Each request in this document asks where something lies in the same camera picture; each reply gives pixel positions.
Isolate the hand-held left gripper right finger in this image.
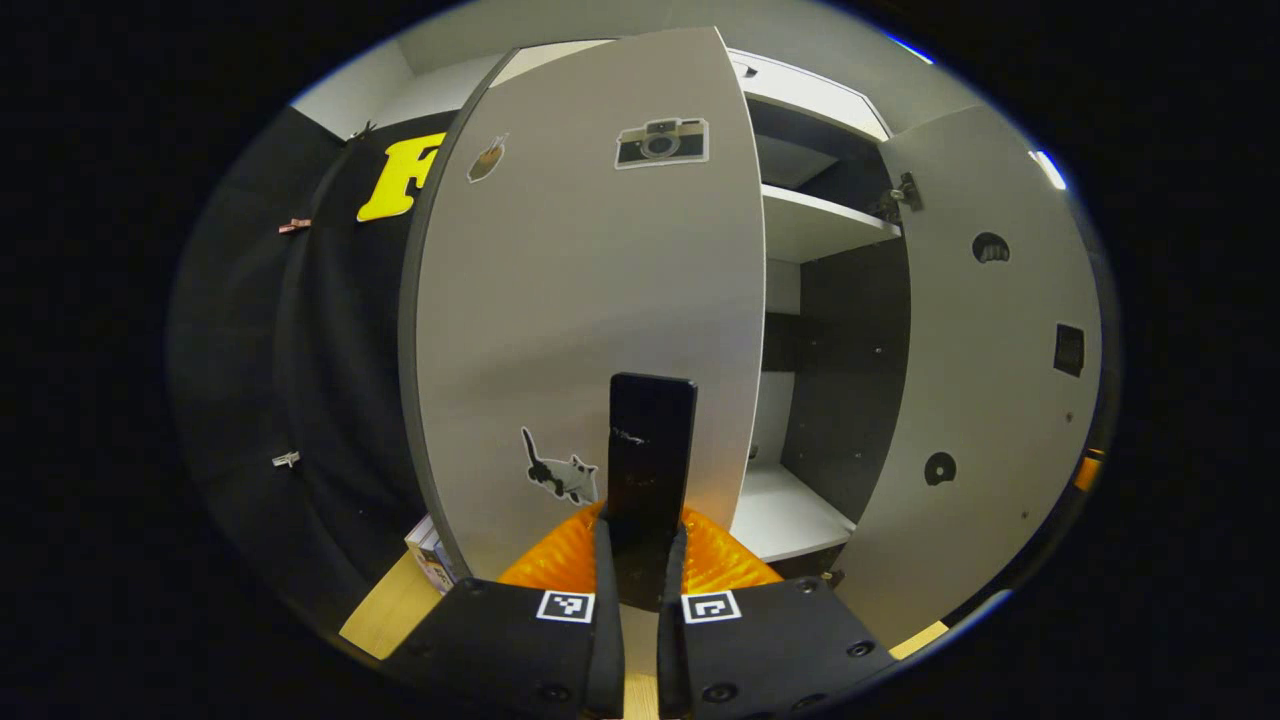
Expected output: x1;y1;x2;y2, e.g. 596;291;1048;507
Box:
656;505;897;720

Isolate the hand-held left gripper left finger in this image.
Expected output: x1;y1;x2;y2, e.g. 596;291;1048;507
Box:
385;500;627;720

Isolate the white cabinet door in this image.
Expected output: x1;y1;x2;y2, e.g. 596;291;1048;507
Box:
830;105;1104;649
398;27;767;583

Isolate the black door handle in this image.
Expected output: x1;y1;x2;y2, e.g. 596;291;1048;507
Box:
605;373;699;613

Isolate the white double-door shoe cabinet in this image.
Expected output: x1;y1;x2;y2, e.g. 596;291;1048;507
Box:
398;25;1106;651

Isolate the metal door hinge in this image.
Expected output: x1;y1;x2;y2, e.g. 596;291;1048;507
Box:
870;172;923;223

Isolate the white cabinet shelf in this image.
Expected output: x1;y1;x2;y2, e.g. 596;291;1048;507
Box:
760;183;903;264

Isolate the small white box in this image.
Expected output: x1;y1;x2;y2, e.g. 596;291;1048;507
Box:
405;515;459;596

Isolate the black backdrop cloth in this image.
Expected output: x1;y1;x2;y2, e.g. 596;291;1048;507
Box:
168;105;461;641

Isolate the long ceiling light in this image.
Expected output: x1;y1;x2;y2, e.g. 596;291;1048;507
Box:
880;28;937;67

